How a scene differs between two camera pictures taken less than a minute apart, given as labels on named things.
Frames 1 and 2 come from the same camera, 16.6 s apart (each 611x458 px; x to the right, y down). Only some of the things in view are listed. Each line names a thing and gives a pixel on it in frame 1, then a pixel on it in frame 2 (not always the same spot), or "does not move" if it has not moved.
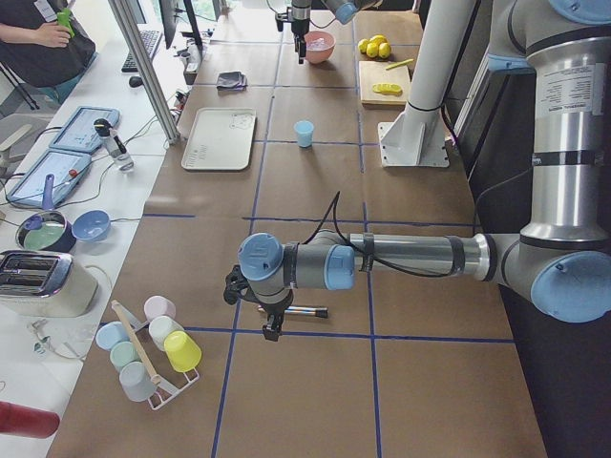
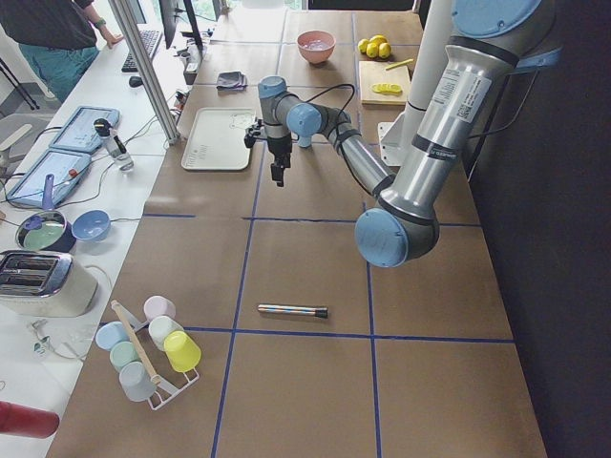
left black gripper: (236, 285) → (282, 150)
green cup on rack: (122, 353) does not move
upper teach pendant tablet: (78, 134) does not move
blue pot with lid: (47, 230) does not move
